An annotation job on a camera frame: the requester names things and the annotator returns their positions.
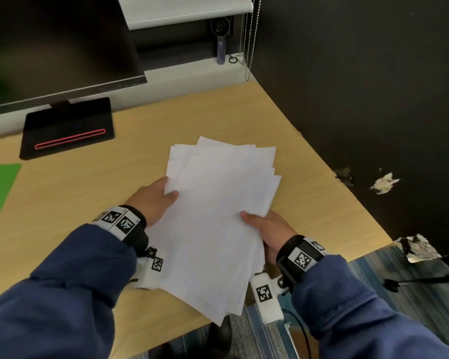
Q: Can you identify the white roller blind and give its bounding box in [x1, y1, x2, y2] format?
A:
[117, 0, 255, 31]

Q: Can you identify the beaded blind cord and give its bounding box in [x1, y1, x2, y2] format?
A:
[239, 0, 261, 81]

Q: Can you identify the black computer monitor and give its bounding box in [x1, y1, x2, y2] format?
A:
[0, 0, 149, 118]

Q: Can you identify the black monitor base red stripe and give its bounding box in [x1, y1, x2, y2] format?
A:
[19, 97, 115, 161]

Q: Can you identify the stack of white paper sheets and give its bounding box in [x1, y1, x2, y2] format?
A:
[144, 136, 282, 327]

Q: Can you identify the left wrist camera with markers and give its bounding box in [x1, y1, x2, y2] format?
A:
[92, 205, 165, 291]

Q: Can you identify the person's right forearm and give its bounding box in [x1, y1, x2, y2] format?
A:
[290, 254, 449, 359]

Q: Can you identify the person's left forearm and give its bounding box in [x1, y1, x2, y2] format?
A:
[0, 223, 138, 359]

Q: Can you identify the right wrist camera with markers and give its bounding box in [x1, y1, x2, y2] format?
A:
[250, 235, 332, 326]

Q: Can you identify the person's right hand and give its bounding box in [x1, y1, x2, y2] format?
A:
[240, 210, 298, 264]

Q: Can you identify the person's left hand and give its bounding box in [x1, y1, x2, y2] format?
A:
[125, 177, 180, 228]

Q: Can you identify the black cable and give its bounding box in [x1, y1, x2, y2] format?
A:
[282, 308, 314, 359]

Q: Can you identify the black tripod stand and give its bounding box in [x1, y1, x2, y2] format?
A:
[383, 253, 449, 293]

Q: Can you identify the wrist camera with markers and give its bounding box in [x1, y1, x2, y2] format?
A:
[250, 235, 332, 326]
[92, 205, 165, 291]

